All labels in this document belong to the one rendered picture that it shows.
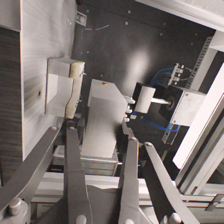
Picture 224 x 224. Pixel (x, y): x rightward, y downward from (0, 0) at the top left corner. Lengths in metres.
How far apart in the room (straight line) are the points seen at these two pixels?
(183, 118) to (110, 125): 0.36
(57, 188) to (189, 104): 0.44
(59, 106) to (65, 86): 0.08
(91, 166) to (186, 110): 0.39
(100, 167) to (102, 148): 0.33
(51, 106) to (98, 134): 0.18
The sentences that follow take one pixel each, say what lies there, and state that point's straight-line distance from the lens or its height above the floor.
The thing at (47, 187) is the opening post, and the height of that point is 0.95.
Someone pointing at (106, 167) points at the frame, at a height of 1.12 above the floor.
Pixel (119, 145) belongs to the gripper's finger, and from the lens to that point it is 0.18.
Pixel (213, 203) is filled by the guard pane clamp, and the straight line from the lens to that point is 0.54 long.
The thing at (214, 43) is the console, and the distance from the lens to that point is 0.58.
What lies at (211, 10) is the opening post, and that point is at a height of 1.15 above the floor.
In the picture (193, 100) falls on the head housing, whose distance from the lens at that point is 0.50.
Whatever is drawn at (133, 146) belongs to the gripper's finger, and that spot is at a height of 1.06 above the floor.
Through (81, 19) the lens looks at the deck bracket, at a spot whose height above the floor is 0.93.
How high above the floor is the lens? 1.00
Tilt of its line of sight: 11 degrees up
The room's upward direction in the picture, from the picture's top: 100 degrees clockwise
